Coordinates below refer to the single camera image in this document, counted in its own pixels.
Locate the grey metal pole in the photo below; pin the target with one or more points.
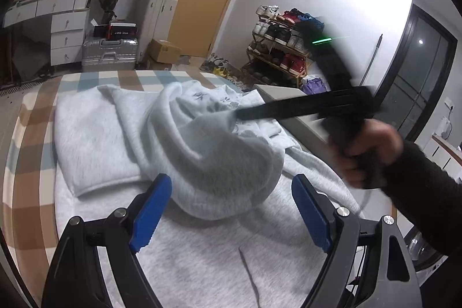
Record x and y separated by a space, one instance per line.
373 59

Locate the black and red flat box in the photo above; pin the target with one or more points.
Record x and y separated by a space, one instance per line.
117 31

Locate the dark wrapped flower bouquet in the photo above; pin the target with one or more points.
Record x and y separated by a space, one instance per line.
107 3

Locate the dark glass door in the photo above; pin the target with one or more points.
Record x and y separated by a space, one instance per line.
415 70

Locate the white upright suitcase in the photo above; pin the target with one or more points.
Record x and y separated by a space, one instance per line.
158 19

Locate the white cabinet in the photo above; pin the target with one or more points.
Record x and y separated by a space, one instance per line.
445 156

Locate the pile of loose shoes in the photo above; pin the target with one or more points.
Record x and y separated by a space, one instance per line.
220 64

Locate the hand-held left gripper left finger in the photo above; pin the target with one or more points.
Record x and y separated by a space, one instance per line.
151 214

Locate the grey storage box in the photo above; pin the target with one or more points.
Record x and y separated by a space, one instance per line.
310 129

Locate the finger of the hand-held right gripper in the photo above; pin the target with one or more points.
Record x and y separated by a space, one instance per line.
317 98
306 112

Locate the person's right forearm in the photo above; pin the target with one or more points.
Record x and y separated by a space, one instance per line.
426 192

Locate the silver hard suitcase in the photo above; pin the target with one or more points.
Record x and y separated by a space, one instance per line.
108 55

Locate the checkered blanket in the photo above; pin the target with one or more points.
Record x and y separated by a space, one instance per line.
32 134

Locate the person's right hand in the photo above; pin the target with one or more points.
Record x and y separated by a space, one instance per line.
382 142

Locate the brown cardboard box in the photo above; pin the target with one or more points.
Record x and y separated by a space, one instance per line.
164 51

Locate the white drawer dresser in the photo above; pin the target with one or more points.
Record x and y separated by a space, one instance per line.
66 30

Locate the purple bag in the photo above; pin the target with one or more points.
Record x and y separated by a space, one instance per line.
314 86

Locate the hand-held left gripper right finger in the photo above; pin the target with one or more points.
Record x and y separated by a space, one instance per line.
312 214

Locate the wooden shoe rack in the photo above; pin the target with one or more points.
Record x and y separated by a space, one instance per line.
299 75

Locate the light grey hoodie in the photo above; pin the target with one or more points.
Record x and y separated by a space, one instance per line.
202 156

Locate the rows of assorted sneakers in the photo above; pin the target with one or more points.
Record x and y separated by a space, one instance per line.
278 37

